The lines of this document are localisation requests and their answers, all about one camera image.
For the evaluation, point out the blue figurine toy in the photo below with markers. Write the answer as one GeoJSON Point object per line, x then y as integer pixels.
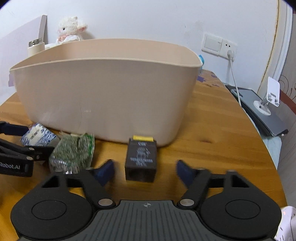
{"type": "Point", "coordinates": [202, 60]}

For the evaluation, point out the purple white board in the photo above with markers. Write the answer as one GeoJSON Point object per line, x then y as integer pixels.
{"type": "Point", "coordinates": [14, 48]}

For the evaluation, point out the white wall switch socket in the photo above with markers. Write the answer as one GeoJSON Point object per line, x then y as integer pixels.
{"type": "Point", "coordinates": [218, 46]}

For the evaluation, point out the white phone stand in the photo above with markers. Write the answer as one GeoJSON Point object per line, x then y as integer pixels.
{"type": "Point", "coordinates": [272, 96]}

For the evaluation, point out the beige plastic storage bin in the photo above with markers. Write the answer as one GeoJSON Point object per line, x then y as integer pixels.
{"type": "Point", "coordinates": [110, 88]}

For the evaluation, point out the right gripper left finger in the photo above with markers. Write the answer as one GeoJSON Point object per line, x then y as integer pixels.
{"type": "Point", "coordinates": [93, 182]}

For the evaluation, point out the white plush lamb toy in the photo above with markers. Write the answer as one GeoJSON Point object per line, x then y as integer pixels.
{"type": "Point", "coordinates": [70, 29]}

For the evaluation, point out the blue white patterned box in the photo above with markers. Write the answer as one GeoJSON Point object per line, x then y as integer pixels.
{"type": "Point", "coordinates": [39, 135]}

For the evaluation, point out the black box yellow top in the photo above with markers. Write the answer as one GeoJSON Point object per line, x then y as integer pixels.
{"type": "Point", "coordinates": [141, 159]}

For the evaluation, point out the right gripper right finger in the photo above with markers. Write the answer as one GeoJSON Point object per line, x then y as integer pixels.
{"type": "Point", "coordinates": [196, 181]}

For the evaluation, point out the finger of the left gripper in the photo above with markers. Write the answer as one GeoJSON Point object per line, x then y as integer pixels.
{"type": "Point", "coordinates": [12, 130]}
{"type": "Point", "coordinates": [35, 153]}

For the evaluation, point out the clear bag of green herbs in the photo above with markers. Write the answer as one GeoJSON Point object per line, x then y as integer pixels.
{"type": "Point", "coordinates": [72, 154]}

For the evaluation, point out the cream thermos bottle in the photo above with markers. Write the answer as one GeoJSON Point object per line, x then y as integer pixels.
{"type": "Point", "coordinates": [36, 46]}

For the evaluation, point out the dark grey laptop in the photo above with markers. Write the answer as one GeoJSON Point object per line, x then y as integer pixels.
{"type": "Point", "coordinates": [267, 122]}

